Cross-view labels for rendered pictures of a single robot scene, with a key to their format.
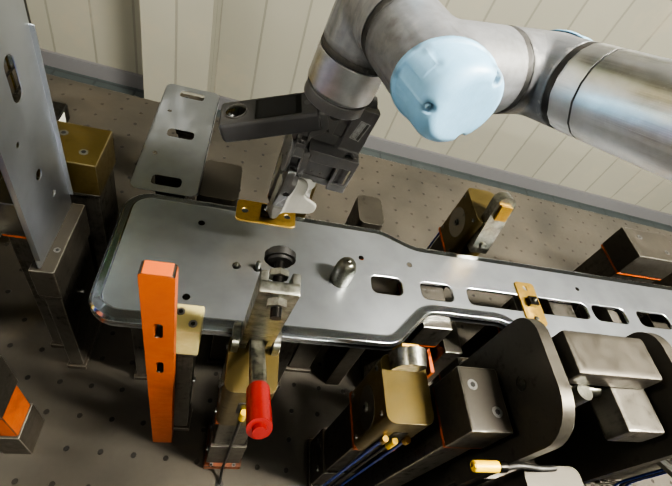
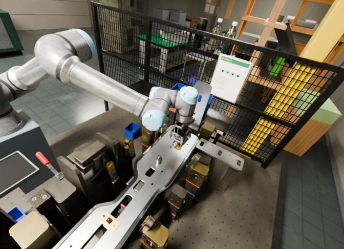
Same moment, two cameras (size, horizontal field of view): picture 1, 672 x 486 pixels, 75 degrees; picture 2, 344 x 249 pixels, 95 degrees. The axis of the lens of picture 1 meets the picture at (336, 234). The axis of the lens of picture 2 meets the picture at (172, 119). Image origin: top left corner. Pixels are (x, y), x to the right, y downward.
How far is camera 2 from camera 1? 0.90 m
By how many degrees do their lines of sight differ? 86
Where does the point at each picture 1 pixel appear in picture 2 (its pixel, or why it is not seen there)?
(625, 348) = (87, 154)
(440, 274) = (143, 192)
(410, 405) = (122, 140)
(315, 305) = (155, 152)
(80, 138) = (210, 127)
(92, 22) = not seen: outside the picture
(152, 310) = not seen: hidden behind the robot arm
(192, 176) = (202, 148)
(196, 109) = (231, 161)
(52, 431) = not seen: hidden behind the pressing
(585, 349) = (98, 145)
